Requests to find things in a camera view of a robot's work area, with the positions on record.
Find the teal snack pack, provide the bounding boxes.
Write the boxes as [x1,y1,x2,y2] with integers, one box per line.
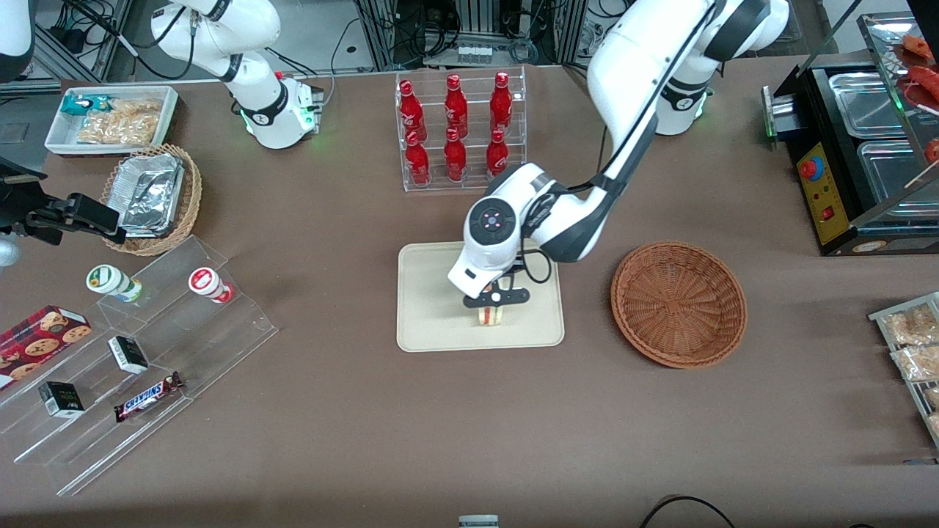
[60,94,112,118]

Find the small black carton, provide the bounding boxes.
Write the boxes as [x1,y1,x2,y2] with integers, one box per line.
[107,335,150,375]
[37,381,86,419]

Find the clear bag of chips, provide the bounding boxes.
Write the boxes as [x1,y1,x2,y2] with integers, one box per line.
[76,98,164,147]

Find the light wicker basket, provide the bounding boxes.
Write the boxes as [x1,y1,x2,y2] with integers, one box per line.
[100,144,203,257]

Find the red cookie box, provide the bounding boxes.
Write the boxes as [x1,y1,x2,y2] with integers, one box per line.
[0,304,93,392]

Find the steel food pan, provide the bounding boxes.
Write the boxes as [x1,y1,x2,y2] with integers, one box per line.
[856,139,939,221]
[827,71,909,139]

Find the stacked aluminium foil trays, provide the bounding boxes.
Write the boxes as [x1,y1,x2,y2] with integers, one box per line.
[116,153,186,238]

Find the black cable loop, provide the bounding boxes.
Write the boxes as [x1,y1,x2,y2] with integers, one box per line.
[638,495,737,528]

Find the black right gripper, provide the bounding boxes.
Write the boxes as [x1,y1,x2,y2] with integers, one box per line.
[0,180,128,246]

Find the red cola bottle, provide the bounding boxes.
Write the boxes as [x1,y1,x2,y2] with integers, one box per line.
[443,128,469,183]
[489,70,514,135]
[444,73,470,139]
[398,79,428,142]
[485,129,511,181]
[405,131,432,186]

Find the green lid yogurt cup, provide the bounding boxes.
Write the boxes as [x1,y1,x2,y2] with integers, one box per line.
[86,264,145,304]

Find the clear acrylic stepped shelf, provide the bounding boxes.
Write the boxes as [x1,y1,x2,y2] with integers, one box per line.
[0,235,280,498]

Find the Snickers chocolate bar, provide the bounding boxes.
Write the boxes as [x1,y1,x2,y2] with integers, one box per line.
[113,371,185,424]

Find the brown round wicker basket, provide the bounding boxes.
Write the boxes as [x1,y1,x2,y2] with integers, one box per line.
[610,241,748,369]

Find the grey snack display tray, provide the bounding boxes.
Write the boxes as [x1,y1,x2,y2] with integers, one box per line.
[869,291,939,450]

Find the red lid yogurt cup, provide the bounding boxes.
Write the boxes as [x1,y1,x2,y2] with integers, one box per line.
[188,267,236,305]

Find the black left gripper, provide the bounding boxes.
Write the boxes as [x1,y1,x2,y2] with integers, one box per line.
[461,287,531,325]

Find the black food warmer appliance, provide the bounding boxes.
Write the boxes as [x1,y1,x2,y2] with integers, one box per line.
[760,10,939,257]

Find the clear acrylic bottle rack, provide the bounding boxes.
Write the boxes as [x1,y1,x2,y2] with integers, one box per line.
[394,66,528,194]

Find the beige rectangular tray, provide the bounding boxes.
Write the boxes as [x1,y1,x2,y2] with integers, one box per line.
[396,241,566,353]

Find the white plastic bin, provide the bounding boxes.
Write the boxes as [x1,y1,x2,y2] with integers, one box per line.
[44,85,180,159]

